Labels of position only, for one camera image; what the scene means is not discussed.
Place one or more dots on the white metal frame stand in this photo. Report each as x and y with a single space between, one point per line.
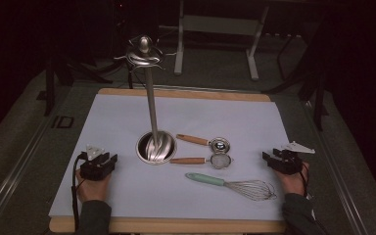
220 24

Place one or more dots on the person's left hand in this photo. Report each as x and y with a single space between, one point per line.
93 191

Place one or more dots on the black tripod stand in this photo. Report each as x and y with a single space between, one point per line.
319 98
49 84

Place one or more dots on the person's right hand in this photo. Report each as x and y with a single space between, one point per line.
293 184

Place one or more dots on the steel utensil stand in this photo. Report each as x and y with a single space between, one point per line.
151 98

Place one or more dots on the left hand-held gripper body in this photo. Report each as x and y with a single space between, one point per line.
93 169

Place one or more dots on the black rectangular floor plate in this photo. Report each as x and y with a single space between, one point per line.
62 122

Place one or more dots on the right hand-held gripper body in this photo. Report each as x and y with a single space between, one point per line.
289 164

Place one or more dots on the dark device with red light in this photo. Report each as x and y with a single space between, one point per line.
120 13

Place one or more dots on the metal floor rail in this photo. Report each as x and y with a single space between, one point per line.
338 176
16 173

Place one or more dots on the wooden table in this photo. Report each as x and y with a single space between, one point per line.
176 225

